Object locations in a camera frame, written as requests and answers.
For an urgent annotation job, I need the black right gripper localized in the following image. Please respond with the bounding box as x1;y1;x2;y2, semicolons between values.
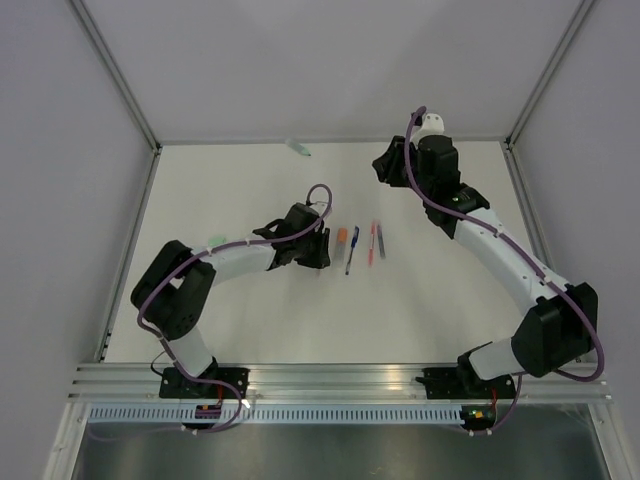
373;135;433;199

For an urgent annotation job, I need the orange highlighter pen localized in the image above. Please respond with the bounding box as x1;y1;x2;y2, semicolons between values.
333;227;348;266

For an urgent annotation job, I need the blue gel pen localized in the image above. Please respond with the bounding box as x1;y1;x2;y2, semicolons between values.
345;225;360;276

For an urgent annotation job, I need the purple grey marker pen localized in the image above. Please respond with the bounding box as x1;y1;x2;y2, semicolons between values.
376;223;386;260

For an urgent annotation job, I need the green highlighter pen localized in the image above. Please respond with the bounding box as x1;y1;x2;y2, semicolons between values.
285;139;311;157

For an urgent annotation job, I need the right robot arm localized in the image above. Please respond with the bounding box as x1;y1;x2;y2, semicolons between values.
372;135;602;397

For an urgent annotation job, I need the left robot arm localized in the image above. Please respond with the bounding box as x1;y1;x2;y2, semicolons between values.
130;201;331;399

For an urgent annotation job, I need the green highlighter cap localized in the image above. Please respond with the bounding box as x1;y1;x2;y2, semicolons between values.
209;236;226;247

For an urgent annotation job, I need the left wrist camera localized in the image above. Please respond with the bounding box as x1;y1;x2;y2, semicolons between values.
309;201;332;215

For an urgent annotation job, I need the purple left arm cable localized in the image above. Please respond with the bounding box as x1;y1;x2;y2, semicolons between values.
87;183;335;441

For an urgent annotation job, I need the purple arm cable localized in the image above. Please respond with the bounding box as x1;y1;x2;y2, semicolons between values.
87;183;335;441
403;105;606;436

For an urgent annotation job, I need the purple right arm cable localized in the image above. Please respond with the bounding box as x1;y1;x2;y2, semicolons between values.
403;105;606;436

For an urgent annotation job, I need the right aluminium frame post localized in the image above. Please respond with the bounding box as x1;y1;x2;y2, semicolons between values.
504;0;599;151

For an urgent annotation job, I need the aluminium frame post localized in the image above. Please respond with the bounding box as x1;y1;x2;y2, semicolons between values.
504;0;599;151
67;0;161;154

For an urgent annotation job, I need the aluminium mounting rail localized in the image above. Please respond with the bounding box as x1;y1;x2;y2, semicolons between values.
67;363;613;404

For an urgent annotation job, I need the white slotted cable duct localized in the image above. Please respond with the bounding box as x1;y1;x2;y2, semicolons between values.
89;403;463;425

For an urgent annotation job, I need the left aluminium frame post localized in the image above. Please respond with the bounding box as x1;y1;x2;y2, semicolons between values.
67;0;161;154

